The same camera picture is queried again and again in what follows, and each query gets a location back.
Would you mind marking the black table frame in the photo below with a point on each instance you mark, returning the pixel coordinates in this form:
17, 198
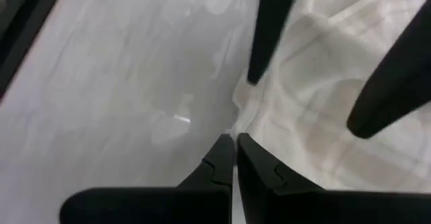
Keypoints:
20, 22

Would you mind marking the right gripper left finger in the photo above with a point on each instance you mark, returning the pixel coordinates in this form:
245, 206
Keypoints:
202, 204

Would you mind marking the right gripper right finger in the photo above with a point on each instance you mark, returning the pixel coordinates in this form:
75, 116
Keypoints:
286, 204

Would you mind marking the white plaid kitchen towel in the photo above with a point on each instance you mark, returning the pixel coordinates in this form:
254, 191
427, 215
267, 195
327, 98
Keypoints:
320, 99

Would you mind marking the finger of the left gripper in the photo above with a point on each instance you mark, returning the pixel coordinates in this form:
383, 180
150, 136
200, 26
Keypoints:
397, 82
272, 25

